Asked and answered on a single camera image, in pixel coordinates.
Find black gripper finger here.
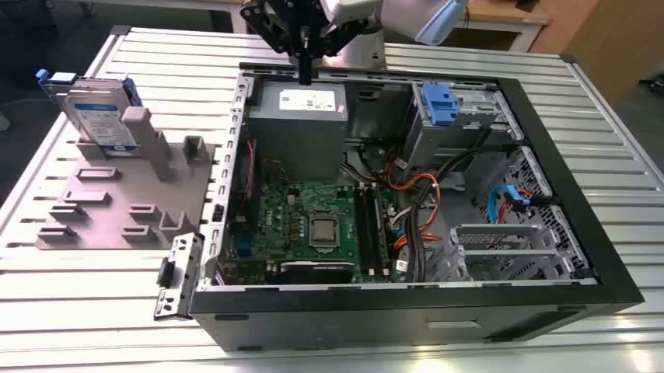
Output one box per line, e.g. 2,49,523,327
239,0,308,86
306,14,376,86

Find hard disk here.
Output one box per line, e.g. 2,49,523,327
34,68,145,157

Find blue data wire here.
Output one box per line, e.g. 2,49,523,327
486,183,526,225

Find orange disk power wire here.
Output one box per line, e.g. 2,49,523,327
515,188,559,211

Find metal disk bay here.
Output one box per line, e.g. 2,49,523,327
448,223,582,281

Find grey power supply unit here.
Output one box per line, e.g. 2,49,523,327
247,80,348,183

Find blue drive latch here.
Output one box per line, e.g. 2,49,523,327
422,83,460,126

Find metal optical drive cage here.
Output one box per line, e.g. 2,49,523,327
403,81,522,172

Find green motherboard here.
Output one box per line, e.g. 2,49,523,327
220,182,403,284

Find silver CPU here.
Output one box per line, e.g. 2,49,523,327
310,217,338,244

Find black RAM slot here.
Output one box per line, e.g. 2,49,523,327
370,182,392,275
355,182,378,275

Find grey parts rack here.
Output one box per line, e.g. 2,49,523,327
33,107,219,250

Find CPU socket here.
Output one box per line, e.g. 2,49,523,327
306,209,344,256

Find black graphics card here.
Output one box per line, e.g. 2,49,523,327
263,260,356,284

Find brown wooden cabinet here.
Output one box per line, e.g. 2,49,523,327
527,0,664,106

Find black open PC case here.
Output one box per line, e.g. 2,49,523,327
188,61,645,353

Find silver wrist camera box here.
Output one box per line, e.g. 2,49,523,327
316,0,387,32

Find yellow black power wires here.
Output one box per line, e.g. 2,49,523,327
339,161,387,186

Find orange wire bundle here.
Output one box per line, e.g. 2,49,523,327
386,173,442,249

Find wooden desk white frame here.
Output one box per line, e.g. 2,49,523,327
207,0,550,54

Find black cable bundle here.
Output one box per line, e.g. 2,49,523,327
403,141,519,283

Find metal card retention bracket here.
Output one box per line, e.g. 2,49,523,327
152,232,207,322

